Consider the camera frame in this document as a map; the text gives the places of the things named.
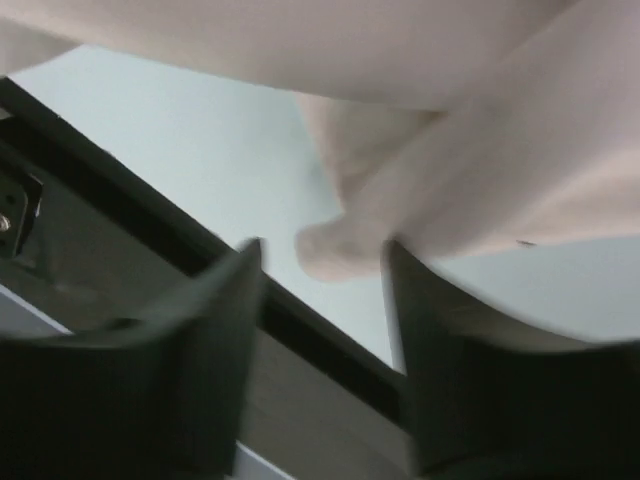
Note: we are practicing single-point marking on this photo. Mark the cream and green t-shirt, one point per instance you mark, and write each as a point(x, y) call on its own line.
point(464, 127)

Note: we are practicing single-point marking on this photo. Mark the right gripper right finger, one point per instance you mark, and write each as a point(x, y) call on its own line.
point(487, 396)

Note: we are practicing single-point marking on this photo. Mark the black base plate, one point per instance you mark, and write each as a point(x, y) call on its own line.
point(105, 240)

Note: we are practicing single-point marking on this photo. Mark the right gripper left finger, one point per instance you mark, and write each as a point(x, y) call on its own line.
point(156, 395)

